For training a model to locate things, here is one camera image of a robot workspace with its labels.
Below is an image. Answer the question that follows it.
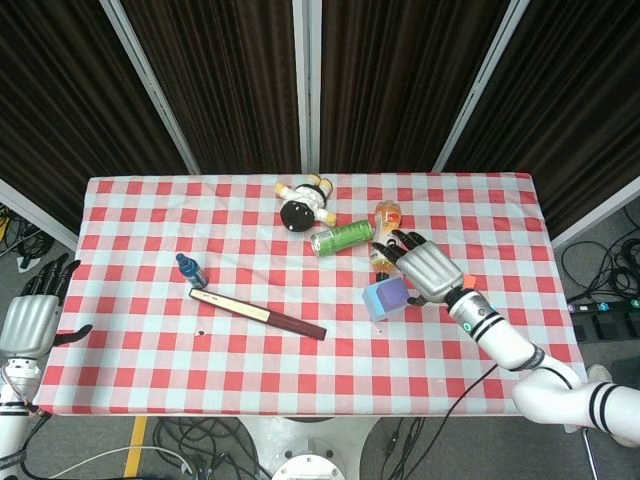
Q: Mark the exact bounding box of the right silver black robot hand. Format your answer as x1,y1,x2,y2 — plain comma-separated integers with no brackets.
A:
372,229,465,307

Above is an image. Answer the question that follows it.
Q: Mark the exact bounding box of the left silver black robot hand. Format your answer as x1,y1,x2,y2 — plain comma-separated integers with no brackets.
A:
0,253,94,359

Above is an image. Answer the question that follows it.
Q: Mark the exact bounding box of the medium purple cube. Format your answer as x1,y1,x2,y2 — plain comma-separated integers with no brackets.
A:
378,277,412,312

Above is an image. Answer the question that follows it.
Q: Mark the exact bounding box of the large light blue cube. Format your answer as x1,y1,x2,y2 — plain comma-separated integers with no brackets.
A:
361,282,407,322

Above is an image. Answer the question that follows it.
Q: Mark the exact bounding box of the orange drink bottle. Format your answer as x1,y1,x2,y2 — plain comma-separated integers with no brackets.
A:
368,199,404,281

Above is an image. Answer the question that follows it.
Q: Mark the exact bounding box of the green drink can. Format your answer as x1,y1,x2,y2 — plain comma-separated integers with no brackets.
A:
309,219,376,258

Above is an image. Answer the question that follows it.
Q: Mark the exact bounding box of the black white doll figure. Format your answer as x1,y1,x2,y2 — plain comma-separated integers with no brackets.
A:
273,173,337,233

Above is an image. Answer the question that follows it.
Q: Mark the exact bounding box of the small blue bottle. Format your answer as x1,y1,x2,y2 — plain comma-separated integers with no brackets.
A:
175,252,209,289

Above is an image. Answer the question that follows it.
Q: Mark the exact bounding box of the black power strip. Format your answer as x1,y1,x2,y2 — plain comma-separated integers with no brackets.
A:
567,297,640,316

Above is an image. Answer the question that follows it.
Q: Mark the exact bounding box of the dark red folded fan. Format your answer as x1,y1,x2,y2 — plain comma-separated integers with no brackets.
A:
188,287,328,342

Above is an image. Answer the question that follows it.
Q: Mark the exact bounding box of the black foot pedal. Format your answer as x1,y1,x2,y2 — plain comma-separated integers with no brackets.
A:
572,318,640,344

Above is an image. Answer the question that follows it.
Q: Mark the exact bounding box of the dark brown curtain panel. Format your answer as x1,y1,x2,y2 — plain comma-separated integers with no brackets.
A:
443,0,640,234
122,0,302,174
319,0,512,174
0,0,187,234

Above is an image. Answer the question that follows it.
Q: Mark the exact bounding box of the red white checkered tablecloth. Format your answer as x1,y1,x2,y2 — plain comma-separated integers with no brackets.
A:
28,172,587,417

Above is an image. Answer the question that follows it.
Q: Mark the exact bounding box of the black floor cable bundle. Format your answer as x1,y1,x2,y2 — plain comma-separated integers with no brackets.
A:
559,204,640,301
149,417,274,480
0,203,56,274

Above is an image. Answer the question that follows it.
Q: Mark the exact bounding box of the white metal partition frame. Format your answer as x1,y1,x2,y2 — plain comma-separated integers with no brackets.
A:
98,0,201,175
292,0,322,174
0,178,80,250
549,174,640,251
431,0,532,173

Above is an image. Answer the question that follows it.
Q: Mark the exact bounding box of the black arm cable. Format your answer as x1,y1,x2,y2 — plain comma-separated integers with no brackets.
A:
394,363,500,480

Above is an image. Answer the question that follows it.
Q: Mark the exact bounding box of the white floor cable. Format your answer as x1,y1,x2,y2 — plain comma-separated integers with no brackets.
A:
49,446,194,480

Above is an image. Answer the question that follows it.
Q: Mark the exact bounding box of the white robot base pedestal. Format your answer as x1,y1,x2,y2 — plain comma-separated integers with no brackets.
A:
234,417,382,480

